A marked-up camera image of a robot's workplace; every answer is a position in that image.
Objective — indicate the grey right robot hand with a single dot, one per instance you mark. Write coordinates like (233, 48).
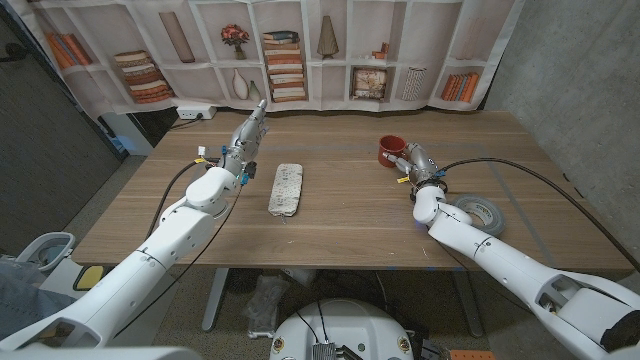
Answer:
(422, 167)

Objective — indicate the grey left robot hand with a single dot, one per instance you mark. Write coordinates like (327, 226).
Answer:
(245, 140)

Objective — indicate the red speckled mug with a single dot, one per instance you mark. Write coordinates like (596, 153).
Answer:
(389, 149)

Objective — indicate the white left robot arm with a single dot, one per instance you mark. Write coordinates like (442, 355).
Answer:
(165, 240)

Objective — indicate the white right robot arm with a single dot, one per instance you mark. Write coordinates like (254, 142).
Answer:
(500, 260)

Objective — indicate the folded patterned white cloth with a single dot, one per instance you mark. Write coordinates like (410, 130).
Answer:
(286, 190)

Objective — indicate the white power strip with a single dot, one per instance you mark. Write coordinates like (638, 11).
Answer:
(196, 112)

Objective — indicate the printed bookshelf backdrop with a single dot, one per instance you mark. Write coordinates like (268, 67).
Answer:
(310, 85)

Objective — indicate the white box with blue light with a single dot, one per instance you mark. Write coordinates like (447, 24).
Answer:
(125, 135)

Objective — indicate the clear plastic bag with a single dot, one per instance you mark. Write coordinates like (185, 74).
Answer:
(265, 305)

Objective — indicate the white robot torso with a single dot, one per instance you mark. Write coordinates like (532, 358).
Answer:
(345, 330)

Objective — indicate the orange block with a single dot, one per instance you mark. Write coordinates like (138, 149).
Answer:
(472, 355)

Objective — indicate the yellow black-rimmed pad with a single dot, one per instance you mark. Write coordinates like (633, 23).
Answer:
(89, 278)

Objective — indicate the white round plastic base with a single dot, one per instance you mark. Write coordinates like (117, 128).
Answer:
(35, 245)

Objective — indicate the person's blue jeans leg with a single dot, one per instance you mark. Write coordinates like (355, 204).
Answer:
(25, 300)

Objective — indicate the grey duct tape roll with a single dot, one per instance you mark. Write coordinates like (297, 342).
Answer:
(492, 222)

